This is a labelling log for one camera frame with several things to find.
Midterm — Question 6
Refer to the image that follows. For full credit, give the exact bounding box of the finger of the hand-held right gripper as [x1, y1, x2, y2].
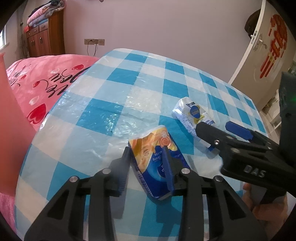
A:
[195, 121, 237, 155]
[225, 121, 278, 150]

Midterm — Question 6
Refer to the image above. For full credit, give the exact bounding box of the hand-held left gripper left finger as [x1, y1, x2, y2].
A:
[24, 146, 132, 241]

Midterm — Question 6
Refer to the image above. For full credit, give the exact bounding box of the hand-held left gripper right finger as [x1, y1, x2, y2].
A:
[161, 146, 269, 241]

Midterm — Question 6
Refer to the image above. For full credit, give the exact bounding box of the blue orange tissue packet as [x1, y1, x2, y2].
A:
[128, 126, 192, 202]

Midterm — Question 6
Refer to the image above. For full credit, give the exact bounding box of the orange plastic basin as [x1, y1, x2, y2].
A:
[0, 52, 38, 197]

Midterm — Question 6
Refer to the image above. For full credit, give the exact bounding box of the person's right hand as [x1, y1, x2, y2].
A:
[242, 183, 288, 220]

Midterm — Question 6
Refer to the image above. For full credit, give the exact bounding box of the white door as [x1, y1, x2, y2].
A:
[228, 0, 296, 112]

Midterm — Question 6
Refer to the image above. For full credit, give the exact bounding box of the blue white checkered tablecloth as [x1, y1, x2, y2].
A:
[15, 48, 269, 241]

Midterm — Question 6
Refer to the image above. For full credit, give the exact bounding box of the red hanging door ornament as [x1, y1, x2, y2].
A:
[259, 13, 288, 79]

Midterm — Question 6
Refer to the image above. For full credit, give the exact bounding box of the dark hanging object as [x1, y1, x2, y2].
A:
[245, 9, 262, 39]

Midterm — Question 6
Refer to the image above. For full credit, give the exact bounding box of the pink printed blanket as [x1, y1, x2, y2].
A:
[0, 54, 101, 234]

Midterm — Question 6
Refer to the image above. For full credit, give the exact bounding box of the brown wooden cabinet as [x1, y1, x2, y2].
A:
[25, 10, 65, 58]

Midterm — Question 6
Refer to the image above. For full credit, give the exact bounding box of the window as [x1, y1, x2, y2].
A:
[0, 29, 10, 50]

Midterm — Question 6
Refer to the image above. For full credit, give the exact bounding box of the pile of folded blankets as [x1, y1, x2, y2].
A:
[23, 0, 66, 33]

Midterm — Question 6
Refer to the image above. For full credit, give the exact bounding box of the metal door handle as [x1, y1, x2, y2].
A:
[249, 30, 269, 51]

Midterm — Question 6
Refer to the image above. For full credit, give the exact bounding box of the black charger cable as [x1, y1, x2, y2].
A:
[86, 42, 98, 56]

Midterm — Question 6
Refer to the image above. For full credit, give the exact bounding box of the wall socket strip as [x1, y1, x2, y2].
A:
[84, 38, 105, 46]

